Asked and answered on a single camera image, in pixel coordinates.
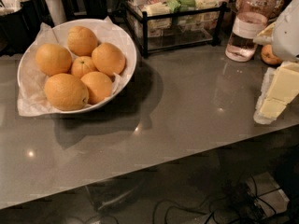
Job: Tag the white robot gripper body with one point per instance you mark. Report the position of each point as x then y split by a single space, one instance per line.
288 34

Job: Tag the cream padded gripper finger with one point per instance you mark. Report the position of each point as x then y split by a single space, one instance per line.
280 86
265 37

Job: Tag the orange at bowl back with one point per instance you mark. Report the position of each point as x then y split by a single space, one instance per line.
81 40

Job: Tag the white ceramic bowl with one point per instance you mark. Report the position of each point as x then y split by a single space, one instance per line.
128 49

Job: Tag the orange beside bottle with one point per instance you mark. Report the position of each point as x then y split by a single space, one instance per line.
268 56

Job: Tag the clear bottle with pink label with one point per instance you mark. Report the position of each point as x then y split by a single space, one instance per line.
251 18

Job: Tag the dark cup with sticks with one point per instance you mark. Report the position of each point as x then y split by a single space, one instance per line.
96 9

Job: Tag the small orange at centre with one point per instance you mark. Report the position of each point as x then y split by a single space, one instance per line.
82 66

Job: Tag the large orange at front left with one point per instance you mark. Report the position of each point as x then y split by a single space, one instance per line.
66 92

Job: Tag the white cup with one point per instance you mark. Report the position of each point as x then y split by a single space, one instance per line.
56 9

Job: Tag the black container with white packets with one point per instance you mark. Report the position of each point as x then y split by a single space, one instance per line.
19 24

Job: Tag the black wire rack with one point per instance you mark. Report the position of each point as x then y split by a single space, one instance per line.
173 38

